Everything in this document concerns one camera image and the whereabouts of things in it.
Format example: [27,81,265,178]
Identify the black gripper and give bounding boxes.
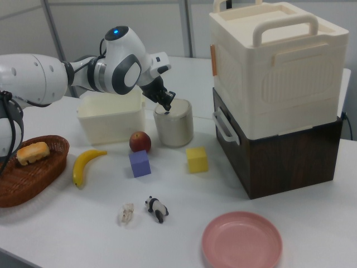
[140,78,176,112]

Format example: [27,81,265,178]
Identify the white round trash can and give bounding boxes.
[153,98,194,149]

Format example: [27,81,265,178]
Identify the red apple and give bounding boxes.
[129,131,152,154]

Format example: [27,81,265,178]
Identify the white square plastic bin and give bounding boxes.
[76,89,147,145]

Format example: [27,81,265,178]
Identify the yellow foam cube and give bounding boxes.
[185,146,209,174]

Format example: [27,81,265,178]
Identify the purple foam cube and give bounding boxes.
[128,150,152,179]

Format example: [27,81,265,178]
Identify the yellow banana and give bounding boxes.
[72,149,108,188]

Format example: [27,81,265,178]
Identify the toy panda figure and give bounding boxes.
[143,195,170,224]

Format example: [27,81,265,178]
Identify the cream plastic storage box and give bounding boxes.
[209,0,350,140]

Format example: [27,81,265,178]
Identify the crumpled white paper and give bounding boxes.
[119,202,136,226]

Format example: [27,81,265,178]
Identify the dark brown wooden box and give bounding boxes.
[212,87,344,200]

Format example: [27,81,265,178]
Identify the toy bread loaf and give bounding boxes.
[16,141,51,167]

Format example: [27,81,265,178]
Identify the pink plastic plate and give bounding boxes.
[201,211,283,268]

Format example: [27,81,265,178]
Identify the brown wicker basket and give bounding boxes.
[0,135,70,208]

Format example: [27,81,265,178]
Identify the white box handle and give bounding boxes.
[212,107,241,147]

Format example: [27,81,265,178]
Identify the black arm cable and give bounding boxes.
[0,89,23,176]

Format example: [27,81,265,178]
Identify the black power cable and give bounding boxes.
[341,111,351,140]

